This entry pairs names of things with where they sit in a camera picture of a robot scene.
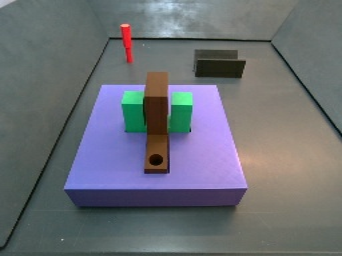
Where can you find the black angled fixture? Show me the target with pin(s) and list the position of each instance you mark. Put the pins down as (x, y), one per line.
(218, 63)

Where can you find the green block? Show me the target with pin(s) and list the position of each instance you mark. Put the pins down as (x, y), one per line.
(179, 118)

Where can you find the purple base block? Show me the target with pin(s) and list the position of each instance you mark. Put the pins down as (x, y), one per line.
(206, 176)

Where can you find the red peg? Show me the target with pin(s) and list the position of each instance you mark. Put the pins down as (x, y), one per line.
(127, 41)

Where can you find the brown L-shaped bracket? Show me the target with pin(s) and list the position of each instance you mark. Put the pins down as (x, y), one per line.
(156, 122)

